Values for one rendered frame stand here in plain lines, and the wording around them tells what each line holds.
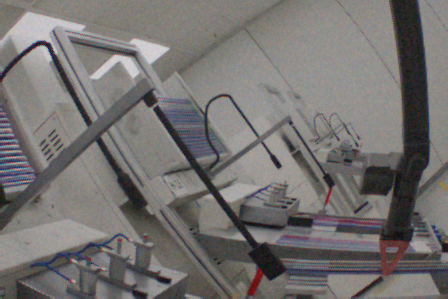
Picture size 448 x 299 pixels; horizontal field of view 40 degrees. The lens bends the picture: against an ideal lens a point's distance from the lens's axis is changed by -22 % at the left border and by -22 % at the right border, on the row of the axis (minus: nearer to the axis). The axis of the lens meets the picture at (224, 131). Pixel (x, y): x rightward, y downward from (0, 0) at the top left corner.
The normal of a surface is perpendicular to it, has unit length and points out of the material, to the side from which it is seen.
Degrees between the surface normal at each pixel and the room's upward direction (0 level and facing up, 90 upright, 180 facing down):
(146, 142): 90
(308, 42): 90
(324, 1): 90
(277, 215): 90
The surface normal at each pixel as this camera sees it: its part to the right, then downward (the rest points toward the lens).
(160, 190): -0.21, 0.01
